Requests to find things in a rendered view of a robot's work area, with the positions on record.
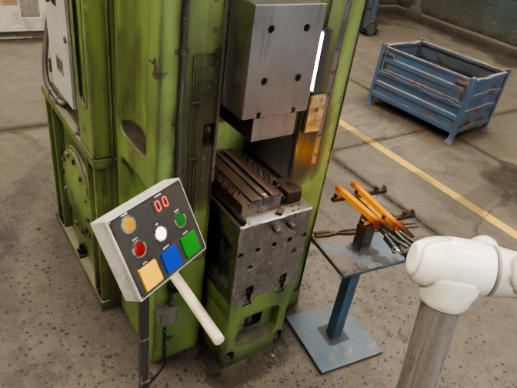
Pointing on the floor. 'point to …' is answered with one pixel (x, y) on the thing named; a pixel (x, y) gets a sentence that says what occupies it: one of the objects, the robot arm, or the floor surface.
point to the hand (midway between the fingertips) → (385, 229)
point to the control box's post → (143, 342)
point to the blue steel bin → (438, 85)
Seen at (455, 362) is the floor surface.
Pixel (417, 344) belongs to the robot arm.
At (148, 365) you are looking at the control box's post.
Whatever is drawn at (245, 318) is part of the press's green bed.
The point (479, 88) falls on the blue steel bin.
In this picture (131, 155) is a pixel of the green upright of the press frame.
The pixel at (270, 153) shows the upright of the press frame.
